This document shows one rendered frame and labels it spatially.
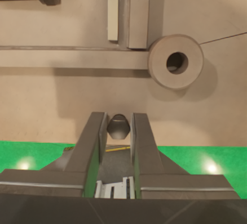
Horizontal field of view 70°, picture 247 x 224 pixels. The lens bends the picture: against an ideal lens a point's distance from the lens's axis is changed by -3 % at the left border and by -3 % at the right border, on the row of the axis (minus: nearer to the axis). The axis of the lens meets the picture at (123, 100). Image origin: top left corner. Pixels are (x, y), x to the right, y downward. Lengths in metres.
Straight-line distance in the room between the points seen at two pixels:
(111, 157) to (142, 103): 1.31
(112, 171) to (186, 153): 0.78
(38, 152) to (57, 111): 1.84
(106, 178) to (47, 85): 1.45
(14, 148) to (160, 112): 1.99
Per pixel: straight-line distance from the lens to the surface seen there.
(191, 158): 1.98
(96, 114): 0.15
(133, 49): 0.16
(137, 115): 0.15
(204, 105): 0.18
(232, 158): 2.15
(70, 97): 0.17
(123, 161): 1.48
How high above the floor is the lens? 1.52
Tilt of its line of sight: 73 degrees down
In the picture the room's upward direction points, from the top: 178 degrees counter-clockwise
